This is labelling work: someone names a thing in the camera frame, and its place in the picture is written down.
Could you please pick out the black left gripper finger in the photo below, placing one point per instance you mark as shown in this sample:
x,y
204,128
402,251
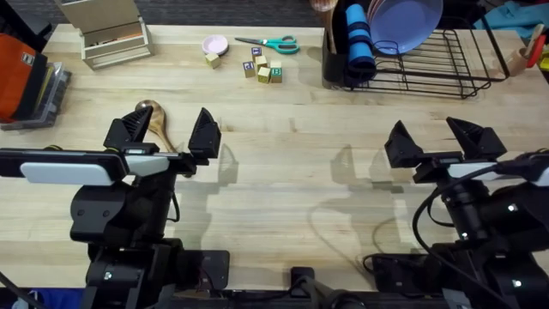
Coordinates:
x,y
128,129
205,135

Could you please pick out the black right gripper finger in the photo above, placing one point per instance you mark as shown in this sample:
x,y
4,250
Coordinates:
x,y
478,141
403,148

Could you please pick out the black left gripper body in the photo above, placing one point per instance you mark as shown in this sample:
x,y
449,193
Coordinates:
x,y
120,214

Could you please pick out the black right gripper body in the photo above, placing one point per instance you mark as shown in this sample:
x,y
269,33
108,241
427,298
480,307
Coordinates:
x,y
472,214

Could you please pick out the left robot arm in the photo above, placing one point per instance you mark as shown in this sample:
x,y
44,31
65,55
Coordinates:
x,y
128,274

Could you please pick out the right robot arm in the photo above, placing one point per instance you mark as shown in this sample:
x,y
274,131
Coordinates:
x,y
480,274

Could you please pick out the wooden spoon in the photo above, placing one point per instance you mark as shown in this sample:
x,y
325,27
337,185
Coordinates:
x,y
328,26
159,124

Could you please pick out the single wooden toy block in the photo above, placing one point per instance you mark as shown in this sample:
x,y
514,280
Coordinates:
x,y
212,60

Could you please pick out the heap of wooden letter blocks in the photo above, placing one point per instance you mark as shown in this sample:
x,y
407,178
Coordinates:
x,y
263,75

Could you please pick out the small wooden stand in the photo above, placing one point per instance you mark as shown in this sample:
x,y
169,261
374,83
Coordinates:
x,y
517,62

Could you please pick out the small pink dish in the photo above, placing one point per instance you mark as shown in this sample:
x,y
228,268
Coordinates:
x,y
214,44

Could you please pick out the blue bottle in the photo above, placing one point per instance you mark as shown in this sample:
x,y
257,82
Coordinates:
x,y
360,51

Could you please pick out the red utensil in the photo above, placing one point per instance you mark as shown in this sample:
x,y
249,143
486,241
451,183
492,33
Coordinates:
x,y
538,49

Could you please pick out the beige open box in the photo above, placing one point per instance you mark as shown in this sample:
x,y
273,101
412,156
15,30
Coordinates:
x,y
107,17

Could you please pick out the orange bag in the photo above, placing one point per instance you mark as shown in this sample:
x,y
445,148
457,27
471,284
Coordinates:
x,y
17,73

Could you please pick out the purple plate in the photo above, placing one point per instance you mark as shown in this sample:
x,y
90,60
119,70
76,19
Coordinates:
x,y
407,21

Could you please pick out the teal cloth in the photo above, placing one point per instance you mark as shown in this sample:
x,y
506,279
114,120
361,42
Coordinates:
x,y
519,15

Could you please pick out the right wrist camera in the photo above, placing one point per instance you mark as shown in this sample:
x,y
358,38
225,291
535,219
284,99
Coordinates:
x,y
448,160

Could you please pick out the black rail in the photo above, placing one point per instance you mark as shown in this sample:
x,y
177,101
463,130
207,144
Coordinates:
x,y
257,300

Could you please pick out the black mount post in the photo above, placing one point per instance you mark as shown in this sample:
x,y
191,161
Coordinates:
x,y
302,279

